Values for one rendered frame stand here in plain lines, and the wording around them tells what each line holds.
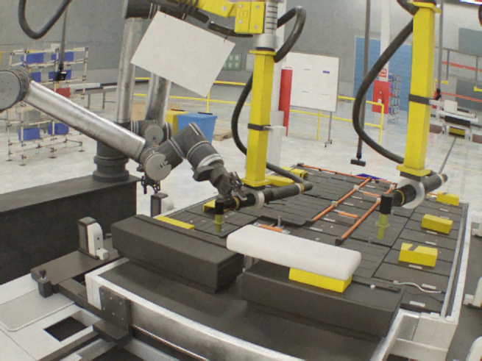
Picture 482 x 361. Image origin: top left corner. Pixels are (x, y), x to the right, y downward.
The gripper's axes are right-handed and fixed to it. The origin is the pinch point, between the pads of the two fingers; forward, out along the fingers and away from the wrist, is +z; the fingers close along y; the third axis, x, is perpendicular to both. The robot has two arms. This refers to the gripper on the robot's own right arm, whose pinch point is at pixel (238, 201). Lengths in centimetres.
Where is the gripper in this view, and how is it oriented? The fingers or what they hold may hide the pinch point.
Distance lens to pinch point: 164.7
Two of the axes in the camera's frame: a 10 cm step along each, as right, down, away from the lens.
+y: -4.2, 7.1, 5.7
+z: 5.8, 6.9, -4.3
